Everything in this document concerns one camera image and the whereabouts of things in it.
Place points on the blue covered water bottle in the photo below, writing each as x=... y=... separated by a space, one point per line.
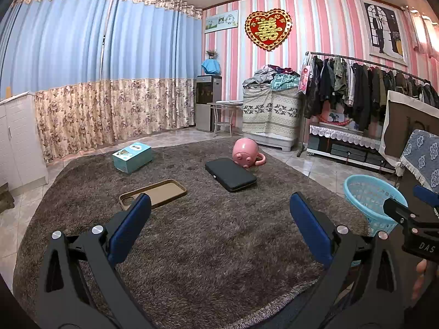
x=211 y=66

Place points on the blue and floral curtain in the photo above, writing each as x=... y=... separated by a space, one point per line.
x=151 y=72
x=51 y=75

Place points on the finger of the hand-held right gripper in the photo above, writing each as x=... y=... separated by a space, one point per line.
x=425 y=195
x=394 y=209

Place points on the brown board with white edge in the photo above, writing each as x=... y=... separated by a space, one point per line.
x=399 y=130

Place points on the small white side table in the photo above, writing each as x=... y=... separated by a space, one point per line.
x=224 y=104

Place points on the grey water dispenser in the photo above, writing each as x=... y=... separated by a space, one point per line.
x=207 y=106

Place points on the pink window curtain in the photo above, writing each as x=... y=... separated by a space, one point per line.
x=425 y=34

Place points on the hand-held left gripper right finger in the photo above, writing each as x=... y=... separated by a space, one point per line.
x=310 y=228

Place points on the light blue plastic basket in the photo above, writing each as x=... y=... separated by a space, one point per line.
x=370 y=198

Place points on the row of hanging clothes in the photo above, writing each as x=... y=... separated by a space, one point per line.
x=343 y=85

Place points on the pink hanging bag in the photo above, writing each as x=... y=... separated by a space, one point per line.
x=304 y=75

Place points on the framed wall poster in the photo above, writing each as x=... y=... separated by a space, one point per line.
x=386 y=29

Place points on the low stand with lace cloth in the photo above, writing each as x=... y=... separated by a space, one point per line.
x=343 y=135

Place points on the blue flower-patterned cloth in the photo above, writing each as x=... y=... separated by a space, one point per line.
x=422 y=154

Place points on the cabinet under patterned cloth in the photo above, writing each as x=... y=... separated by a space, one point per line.
x=271 y=116

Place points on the small potted plant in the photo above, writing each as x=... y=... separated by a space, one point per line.
x=211 y=54

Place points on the brown phone case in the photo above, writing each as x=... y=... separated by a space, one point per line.
x=154 y=193

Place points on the white cabinet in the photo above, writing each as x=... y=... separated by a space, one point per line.
x=20 y=137

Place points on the red heart wall decoration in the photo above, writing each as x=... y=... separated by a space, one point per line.
x=268 y=29

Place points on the pile of folded clothes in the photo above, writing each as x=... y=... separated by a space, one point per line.
x=272 y=77

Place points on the red curved toy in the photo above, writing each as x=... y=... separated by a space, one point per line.
x=334 y=120

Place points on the metal clothes rack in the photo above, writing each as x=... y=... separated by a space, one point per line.
x=360 y=60

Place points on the landscape wall picture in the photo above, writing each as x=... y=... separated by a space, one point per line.
x=221 y=21

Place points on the pink pig-shaped cup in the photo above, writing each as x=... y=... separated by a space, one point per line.
x=245 y=152

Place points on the black flat case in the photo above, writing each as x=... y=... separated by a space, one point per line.
x=230 y=174

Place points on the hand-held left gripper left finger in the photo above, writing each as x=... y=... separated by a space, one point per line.
x=132 y=228

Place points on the light blue cardboard box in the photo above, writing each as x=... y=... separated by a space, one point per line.
x=132 y=157

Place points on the person's right hand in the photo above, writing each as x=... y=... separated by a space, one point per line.
x=420 y=277

